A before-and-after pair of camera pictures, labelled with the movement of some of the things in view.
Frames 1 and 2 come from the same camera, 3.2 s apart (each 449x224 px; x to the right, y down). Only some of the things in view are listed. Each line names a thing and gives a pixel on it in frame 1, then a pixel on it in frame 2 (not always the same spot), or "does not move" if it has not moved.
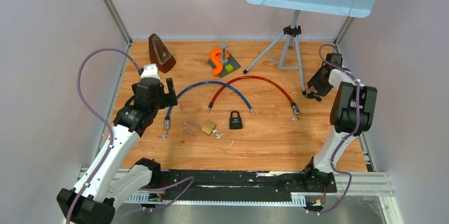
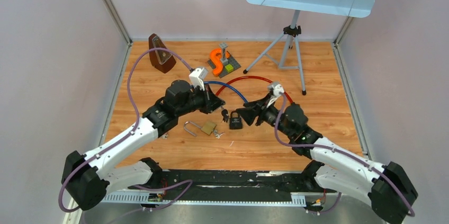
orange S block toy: [218, 70] does not move
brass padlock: [207, 127] does not move
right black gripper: [322, 90] -> [253, 109]
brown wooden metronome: [159, 54] does not move
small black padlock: [235, 123] does not move
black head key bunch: [312, 95] -> [225, 115]
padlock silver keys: [217, 135] does not move
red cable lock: [296, 117] does not move
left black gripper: [170, 97] -> [212, 102]
